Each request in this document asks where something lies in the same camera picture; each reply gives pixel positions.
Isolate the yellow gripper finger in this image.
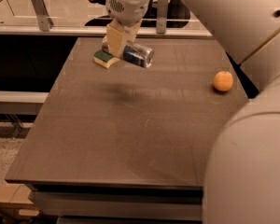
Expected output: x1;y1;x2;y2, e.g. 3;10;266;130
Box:
115;20;142;42
106;24;127;58

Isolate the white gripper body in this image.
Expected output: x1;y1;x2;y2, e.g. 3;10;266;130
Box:
105;0;149;26

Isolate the silver blue redbull can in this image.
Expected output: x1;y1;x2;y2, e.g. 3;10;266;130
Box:
101;37;155;69

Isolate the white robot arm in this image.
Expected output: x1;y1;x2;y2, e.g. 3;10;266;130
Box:
181;0;280;224

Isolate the green yellow sponge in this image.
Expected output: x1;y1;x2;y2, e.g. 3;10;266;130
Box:
93;49;119;69

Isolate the black office chair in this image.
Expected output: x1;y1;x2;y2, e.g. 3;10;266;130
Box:
86;0;190;28

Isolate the orange fruit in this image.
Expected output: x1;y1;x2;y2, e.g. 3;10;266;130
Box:
213;71;233;92

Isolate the wooden box under table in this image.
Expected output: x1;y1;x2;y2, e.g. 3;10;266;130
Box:
0;183;40;220

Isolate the middle metal rail bracket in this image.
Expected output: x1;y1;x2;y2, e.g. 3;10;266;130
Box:
156;0;168;35

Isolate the metal rail bracket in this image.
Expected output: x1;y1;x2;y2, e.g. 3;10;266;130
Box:
31;0;53;32
156;0;168;35

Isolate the left metal rail bracket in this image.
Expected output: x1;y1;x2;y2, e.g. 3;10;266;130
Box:
31;0;53;32

